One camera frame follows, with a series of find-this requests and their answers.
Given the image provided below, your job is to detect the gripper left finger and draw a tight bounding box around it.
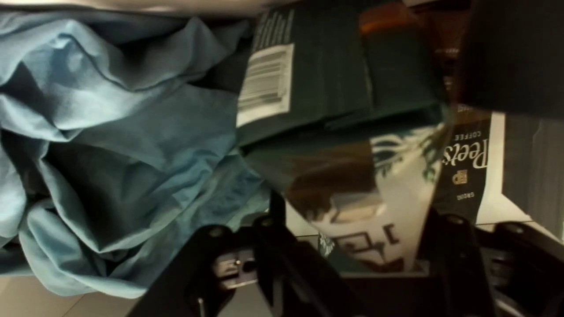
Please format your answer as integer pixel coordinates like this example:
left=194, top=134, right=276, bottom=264
left=127, top=189, right=353, bottom=317

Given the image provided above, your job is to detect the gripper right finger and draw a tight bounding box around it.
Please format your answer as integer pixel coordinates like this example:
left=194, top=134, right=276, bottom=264
left=416, top=208, right=564, bottom=317

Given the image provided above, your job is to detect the black and white coffee packet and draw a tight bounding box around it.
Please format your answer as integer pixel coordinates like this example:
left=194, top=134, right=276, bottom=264
left=433, top=105, right=534, bottom=226

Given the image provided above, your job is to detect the dark green coffee packet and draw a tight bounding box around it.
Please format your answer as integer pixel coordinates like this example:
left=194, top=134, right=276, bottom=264
left=236, top=0, right=451, bottom=274

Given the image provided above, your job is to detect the dark grey packet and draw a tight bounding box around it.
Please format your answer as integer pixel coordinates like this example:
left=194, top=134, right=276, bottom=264
left=457, top=0, right=564, bottom=118

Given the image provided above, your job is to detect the brown and orange packet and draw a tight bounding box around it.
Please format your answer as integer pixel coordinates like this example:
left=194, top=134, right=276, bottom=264
left=358, top=2, right=471, bottom=106

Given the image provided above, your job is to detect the light blue cloth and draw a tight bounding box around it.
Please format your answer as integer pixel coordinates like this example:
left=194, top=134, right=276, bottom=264
left=0, top=10, right=271, bottom=299

